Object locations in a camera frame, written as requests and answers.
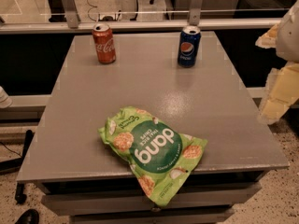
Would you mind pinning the grey cabinet with drawers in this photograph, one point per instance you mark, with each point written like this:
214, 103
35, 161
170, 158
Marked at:
84, 179

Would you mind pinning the green rice chip bag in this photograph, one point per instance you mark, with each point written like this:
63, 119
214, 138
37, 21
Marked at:
160, 158

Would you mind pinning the metal railing frame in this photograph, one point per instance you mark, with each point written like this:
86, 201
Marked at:
32, 16

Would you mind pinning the white cup edge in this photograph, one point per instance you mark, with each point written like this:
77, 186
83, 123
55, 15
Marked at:
5, 100

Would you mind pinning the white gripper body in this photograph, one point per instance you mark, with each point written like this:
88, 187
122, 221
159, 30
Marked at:
289, 36

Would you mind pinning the orange Coca-Cola can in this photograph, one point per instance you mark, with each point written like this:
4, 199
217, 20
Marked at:
104, 43

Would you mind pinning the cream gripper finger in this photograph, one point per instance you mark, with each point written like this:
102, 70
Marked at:
269, 39
281, 92

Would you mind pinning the black shoe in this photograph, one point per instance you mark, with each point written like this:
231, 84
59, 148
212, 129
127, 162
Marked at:
31, 216

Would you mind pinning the blue Pepsi can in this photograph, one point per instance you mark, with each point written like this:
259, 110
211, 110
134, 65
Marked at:
189, 41

